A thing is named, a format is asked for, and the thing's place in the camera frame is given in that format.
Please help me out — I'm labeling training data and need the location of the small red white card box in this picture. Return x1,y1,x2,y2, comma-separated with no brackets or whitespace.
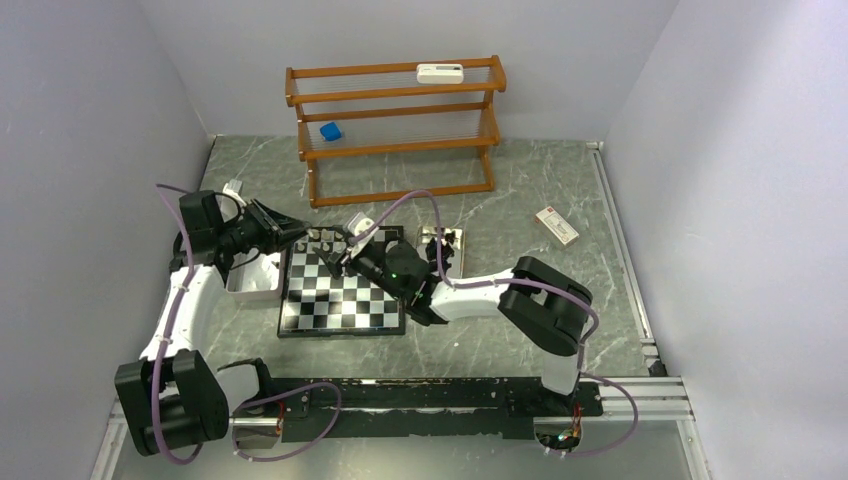
534,206,579,247

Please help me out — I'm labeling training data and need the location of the wooden two-tier shelf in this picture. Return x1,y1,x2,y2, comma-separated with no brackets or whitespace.
284,55,508,208

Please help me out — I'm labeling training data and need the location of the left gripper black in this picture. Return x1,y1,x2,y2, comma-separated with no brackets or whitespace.
216,198,310,256

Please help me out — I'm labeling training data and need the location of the pink metal tin tray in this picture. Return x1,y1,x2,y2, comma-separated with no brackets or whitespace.
225,249,286,302

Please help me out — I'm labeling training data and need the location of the blue block on shelf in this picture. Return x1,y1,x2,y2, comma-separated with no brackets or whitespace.
319,122,343,142

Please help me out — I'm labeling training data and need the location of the purple cable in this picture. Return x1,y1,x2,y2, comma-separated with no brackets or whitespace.
351,190,639,460
150,183,342,465

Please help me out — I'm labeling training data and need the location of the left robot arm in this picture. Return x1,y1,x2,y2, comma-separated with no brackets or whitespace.
114,190,310,465

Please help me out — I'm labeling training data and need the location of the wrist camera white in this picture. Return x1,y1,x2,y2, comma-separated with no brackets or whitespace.
343,212,378,259
221,179,247,207

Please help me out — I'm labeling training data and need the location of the aluminium frame rail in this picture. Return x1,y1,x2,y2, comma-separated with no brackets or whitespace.
91,375,711,479

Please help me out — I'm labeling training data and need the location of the black white chess board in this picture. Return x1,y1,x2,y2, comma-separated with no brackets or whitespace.
277,227,406,338

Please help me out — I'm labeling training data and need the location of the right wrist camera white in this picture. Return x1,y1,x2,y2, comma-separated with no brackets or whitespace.
343,212,378,259

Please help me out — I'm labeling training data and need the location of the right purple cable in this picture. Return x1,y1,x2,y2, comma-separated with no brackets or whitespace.
351,190,639,460

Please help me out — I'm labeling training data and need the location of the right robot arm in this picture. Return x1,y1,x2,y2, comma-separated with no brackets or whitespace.
313,241,594,414

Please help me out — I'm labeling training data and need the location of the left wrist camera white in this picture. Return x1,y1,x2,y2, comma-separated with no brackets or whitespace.
221,179,247,207

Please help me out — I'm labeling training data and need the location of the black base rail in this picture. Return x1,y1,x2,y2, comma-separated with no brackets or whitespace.
231,377,604,443

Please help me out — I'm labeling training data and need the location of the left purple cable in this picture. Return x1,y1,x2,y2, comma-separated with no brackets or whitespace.
150,183,342,465

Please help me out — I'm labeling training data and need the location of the black chess pieces pile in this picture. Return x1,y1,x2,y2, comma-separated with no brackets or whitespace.
425,230,456,272

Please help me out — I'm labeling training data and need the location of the white box on shelf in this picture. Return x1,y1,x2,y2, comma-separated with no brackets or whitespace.
416,63,465,85

